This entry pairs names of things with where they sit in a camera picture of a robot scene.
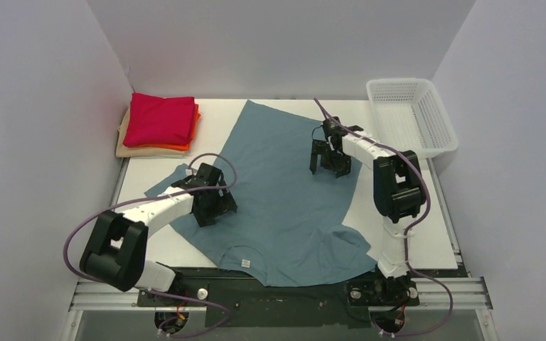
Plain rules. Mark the folded orange t shirt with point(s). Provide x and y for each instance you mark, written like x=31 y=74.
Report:
x=187 y=146

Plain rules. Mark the folded magenta t shirt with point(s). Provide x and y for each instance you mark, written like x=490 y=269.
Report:
x=159 y=120

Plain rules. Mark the white plastic basket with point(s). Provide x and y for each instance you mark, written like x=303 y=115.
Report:
x=409 y=114

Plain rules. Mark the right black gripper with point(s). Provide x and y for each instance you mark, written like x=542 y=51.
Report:
x=328 y=153

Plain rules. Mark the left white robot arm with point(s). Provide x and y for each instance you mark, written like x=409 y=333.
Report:
x=116 y=249

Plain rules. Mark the folded beige t shirt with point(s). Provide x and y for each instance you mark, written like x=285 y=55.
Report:
x=123 y=151

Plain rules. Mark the blue-grey t shirt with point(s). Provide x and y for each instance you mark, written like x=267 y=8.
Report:
x=291 y=228

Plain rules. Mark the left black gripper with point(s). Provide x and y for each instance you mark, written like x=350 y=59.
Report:
x=214 y=204

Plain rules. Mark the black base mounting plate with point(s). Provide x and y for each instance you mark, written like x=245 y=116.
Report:
x=238 y=300

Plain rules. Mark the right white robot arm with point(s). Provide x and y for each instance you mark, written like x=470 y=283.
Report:
x=397 y=191

